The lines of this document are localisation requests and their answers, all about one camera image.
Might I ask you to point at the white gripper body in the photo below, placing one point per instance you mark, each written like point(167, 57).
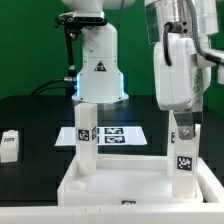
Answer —
point(180, 85)

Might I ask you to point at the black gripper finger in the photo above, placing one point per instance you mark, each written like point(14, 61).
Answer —
point(185, 124)

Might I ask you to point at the white desk tabletop tray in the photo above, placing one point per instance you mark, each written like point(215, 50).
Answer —
point(119, 180)

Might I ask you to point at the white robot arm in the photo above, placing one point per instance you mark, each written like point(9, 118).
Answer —
point(179, 30)

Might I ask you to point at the white marker sheet with tags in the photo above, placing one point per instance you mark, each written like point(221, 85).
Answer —
point(125, 135)

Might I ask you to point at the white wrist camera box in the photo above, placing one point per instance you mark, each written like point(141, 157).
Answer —
point(220, 66)

